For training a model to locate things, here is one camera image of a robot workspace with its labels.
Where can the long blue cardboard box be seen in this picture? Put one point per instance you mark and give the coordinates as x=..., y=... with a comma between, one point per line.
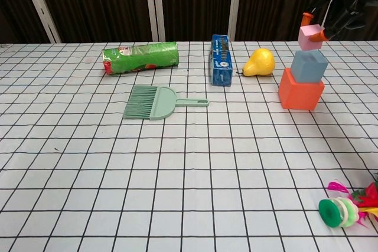
x=221, y=69

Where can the yellow toy pear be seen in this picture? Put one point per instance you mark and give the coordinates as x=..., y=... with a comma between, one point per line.
x=261, y=61

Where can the large orange foam cube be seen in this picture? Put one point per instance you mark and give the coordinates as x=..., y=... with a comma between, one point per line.
x=298, y=95

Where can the blue foam cube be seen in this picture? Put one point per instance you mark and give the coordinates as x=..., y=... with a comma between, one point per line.
x=307, y=69

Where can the colourful feather shuttlecock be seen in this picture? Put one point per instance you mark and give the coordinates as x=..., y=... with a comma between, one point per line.
x=330, y=212

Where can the mint green hand brush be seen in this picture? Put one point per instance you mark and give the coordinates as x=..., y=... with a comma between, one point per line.
x=161, y=104

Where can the green cylindrical snack can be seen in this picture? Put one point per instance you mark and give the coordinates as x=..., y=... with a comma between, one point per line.
x=141, y=57

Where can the white black-grid tablecloth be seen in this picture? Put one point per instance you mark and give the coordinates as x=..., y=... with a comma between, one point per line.
x=88, y=175

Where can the small pink foam cube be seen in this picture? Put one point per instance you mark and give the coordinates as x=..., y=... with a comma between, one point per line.
x=305, y=41

